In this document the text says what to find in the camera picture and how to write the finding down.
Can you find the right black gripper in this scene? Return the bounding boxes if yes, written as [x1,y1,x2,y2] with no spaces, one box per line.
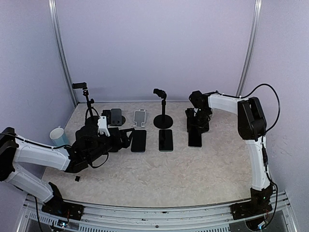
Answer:
[187,108,211,133]

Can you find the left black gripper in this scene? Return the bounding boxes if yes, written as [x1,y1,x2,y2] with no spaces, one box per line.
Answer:
[87,127,135,162]

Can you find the black phone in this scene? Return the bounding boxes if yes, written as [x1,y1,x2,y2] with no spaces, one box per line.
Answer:
[131,130,147,152]

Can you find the black phone landscape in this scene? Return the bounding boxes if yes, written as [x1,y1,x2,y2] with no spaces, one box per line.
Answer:
[188,127,202,148]

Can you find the black round base phone stand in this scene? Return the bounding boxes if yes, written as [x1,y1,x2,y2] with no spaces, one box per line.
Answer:
[110,108,126,126]

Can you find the silver folding phone stand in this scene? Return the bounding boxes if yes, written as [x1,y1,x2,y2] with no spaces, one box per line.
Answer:
[132,109,147,128]

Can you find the black tall stand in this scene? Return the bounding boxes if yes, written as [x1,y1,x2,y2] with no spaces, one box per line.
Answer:
[72,82,99,125]
[153,88,173,129]

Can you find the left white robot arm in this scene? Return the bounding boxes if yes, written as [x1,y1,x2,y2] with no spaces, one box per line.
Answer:
[0,115,134,215]

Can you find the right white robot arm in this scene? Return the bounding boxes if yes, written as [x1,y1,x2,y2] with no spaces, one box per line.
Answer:
[185,90,275,215]

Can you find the black small stand back right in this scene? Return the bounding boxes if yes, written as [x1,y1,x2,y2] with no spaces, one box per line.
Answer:
[185,108,196,132]

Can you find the light blue cup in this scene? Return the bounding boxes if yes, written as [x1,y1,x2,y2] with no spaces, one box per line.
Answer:
[49,126,69,146]

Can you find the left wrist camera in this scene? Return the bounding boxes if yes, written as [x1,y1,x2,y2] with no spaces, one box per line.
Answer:
[98,110,112,137]

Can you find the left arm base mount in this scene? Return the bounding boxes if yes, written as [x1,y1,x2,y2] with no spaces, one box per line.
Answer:
[42,202,84,221]

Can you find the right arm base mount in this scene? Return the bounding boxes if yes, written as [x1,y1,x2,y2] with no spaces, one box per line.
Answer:
[230,201,273,220]

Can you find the right aluminium corner post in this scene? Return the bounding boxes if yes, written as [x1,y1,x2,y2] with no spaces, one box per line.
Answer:
[236,0,262,97]

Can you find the aluminium corner post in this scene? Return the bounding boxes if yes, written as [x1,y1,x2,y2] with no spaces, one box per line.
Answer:
[48,0,78,107]
[236,0,262,97]

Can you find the aluminium front rail frame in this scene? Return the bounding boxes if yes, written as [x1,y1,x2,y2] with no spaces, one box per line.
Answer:
[14,192,298,232]

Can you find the left aluminium corner post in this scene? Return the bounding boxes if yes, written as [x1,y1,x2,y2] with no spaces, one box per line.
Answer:
[48,0,78,107]

